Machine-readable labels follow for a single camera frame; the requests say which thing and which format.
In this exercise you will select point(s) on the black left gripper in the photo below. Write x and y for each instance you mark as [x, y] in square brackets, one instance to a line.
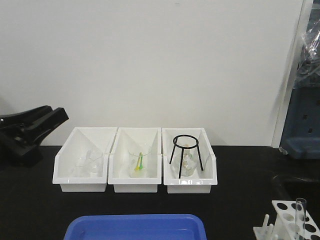
[22, 132]

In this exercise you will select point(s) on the clear glass test tube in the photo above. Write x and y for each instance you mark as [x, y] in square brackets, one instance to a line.
[300, 218]

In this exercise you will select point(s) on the blue-grey pegboard drying rack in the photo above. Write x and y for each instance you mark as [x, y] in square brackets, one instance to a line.
[301, 134]

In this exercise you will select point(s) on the white test tube rack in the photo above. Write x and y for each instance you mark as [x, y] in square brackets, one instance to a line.
[284, 226]

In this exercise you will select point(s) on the left white storage bin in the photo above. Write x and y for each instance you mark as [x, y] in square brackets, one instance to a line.
[80, 140]

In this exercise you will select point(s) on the white storage bin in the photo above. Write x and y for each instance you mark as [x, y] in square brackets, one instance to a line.
[118, 166]
[80, 140]
[201, 181]

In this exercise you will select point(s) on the glassware in left bin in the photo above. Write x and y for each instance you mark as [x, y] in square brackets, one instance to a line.
[89, 166]

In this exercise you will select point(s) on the middle white storage bin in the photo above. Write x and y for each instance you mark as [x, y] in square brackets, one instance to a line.
[118, 166]

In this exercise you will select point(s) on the beaker in middle bin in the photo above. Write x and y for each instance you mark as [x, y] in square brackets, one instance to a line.
[133, 153]

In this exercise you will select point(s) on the yellow green plastic spatulas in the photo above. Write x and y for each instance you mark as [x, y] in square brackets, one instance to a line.
[139, 163]

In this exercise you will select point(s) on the glass flask in right bin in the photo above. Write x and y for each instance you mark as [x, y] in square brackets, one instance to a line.
[183, 164]

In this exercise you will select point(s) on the blue plastic tray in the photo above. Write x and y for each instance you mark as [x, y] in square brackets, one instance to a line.
[136, 227]

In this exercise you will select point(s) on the right white storage bin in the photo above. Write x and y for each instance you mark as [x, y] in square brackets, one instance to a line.
[201, 181]

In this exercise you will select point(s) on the black sink basin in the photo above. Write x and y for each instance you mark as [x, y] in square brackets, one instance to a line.
[292, 187]

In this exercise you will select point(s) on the clear plastic bag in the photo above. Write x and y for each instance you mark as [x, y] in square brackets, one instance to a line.
[308, 72]

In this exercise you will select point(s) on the black wire tripod stand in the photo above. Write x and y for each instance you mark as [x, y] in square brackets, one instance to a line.
[180, 147]

